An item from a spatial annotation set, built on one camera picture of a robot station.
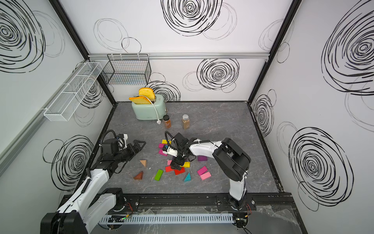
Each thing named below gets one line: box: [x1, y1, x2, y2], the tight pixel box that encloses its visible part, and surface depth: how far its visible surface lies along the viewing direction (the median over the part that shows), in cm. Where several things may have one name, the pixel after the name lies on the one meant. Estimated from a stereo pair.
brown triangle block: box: [133, 170, 144, 180], surface depth 83 cm
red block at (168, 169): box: [165, 165, 175, 173], surface depth 85 cm
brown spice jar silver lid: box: [182, 114, 191, 130], surface depth 101 cm
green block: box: [153, 168, 164, 181], surface depth 84 cm
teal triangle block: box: [184, 172, 192, 183], surface depth 82 cm
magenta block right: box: [196, 165, 208, 176], surface depth 86 cm
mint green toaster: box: [131, 94, 167, 120], surface depth 102 cm
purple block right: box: [197, 155, 208, 162], surface depth 91 cm
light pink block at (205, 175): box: [200, 171, 212, 181], surface depth 84 cm
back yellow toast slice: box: [138, 87, 156, 100], surface depth 100 cm
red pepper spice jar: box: [162, 114, 172, 130], surface depth 101 cm
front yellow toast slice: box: [128, 96, 151, 105], surface depth 98 cm
